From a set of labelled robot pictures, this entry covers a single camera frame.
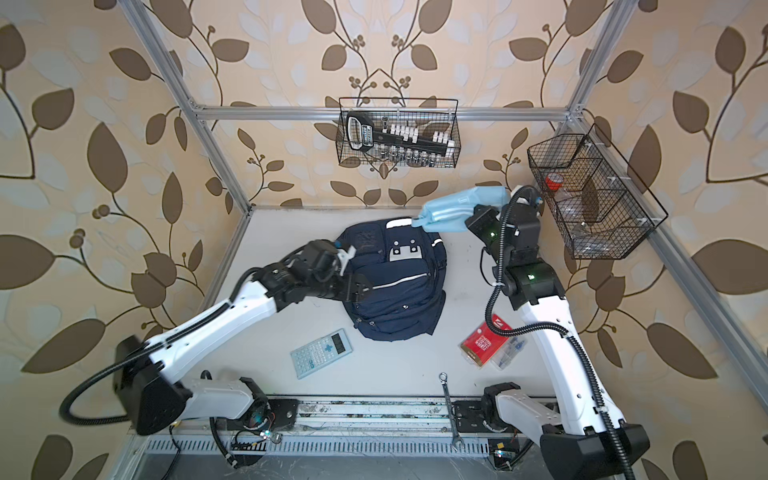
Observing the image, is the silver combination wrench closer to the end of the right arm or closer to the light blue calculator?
the light blue calculator

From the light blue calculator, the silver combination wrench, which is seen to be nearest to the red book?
Answer: the silver combination wrench

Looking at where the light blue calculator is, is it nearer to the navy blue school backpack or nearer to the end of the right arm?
the navy blue school backpack

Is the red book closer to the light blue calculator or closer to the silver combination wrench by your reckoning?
the silver combination wrench

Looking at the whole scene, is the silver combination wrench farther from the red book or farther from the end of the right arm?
the end of the right arm

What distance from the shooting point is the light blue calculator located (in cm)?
83

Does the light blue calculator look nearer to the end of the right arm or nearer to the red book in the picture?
the red book

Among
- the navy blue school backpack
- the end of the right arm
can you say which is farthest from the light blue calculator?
the end of the right arm
